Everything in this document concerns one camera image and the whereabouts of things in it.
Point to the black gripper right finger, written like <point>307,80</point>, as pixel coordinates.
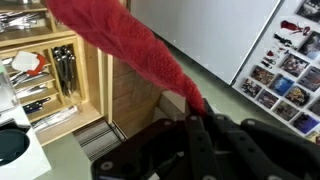
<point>260,150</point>

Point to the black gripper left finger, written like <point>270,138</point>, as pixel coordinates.
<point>150,150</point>

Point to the red towel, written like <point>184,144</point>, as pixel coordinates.
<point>126,40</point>

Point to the wooden kitchen drawer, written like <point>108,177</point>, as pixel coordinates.
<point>66,125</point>

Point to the metal vent grille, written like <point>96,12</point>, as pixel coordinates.
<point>100,140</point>

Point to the red dress dancer magnet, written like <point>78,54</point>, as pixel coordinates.
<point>290,26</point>

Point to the white refrigerator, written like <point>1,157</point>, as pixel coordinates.
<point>206,33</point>

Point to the black round dish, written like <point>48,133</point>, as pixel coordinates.
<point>11,146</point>

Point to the white red kitchen tool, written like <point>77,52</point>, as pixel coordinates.
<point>25,61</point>

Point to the wooden cutlery organizer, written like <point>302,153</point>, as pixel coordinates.
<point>33,33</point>

